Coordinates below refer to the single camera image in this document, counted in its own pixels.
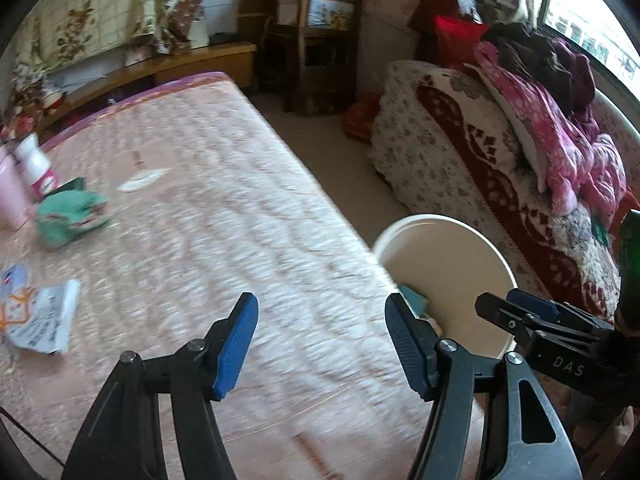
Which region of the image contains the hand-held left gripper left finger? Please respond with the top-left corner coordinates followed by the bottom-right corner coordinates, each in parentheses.
top-left (60, 292), bottom-right (259, 480)

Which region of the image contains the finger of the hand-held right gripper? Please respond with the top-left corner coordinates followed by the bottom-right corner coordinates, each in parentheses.
top-left (475, 292), bottom-right (557, 337)
top-left (506, 288), bottom-right (614, 334)

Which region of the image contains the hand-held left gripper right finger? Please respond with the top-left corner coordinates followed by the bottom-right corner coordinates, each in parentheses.
top-left (385, 292), bottom-right (583, 480)

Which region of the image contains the blue and white carton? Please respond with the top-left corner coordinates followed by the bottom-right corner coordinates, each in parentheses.
top-left (400, 285), bottom-right (431, 318)

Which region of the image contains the white bucket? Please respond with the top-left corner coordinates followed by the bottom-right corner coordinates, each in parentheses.
top-left (372, 214), bottom-right (518, 358)

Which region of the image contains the floral covered sofa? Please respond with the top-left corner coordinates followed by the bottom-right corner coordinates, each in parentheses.
top-left (370, 60), bottom-right (640, 351)

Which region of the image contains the pink floral garment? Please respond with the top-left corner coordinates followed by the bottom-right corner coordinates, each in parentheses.
top-left (472, 40), bottom-right (628, 216)

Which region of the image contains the white paper scrap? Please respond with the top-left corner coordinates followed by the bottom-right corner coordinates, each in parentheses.
top-left (118, 167), bottom-right (171, 193)

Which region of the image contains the crumpled printed wrapper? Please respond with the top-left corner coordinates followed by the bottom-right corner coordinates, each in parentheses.
top-left (0, 262), bottom-right (82, 356)

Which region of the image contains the green crumpled cloth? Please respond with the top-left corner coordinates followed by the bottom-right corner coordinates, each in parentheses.
top-left (34, 177), bottom-right (113, 250)

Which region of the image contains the red cloth heap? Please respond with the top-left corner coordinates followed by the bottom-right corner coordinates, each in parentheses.
top-left (341, 91), bottom-right (383, 143)

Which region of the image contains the dark clothes pile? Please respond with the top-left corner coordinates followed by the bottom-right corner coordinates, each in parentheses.
top-left (482, 21), bottom-right (596, 116)

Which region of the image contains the white plastic bottle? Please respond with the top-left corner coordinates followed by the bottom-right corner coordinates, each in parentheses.
top-left (12, 132), bottom-right (60, 201)

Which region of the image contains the pink thermos bottle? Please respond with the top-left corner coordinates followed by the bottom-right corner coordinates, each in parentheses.
top-left (0, 147), bottom-right (31, 231)

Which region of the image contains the red cushion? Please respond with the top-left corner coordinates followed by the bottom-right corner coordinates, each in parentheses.
top-left (432, 14), bottom-right (491, 61)

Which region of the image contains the window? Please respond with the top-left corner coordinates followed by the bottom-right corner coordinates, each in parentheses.
top-left (542, 0), bottom-right (640, 91)

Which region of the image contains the wooden chair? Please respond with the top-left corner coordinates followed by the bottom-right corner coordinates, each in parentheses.
top-left (262, 0), bottom-right (368, 113)

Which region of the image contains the floral checked blanket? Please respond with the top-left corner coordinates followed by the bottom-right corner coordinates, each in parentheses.
top-left (10, 0), bottom-right (206, 76)

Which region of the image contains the black cable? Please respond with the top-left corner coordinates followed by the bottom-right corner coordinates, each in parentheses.
top-left (0, 405), bottom-right (66, 468)

